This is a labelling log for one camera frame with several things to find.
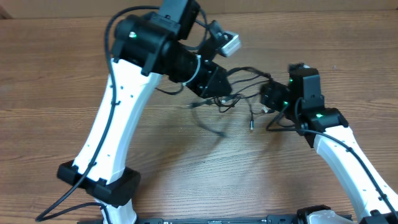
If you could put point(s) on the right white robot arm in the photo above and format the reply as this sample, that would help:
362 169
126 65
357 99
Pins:
300 108

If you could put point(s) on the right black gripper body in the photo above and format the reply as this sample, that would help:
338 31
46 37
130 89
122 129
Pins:
267 96

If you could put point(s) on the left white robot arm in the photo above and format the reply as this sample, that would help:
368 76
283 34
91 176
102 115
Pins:
145 49

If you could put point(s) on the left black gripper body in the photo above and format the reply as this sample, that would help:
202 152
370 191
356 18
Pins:
216 80

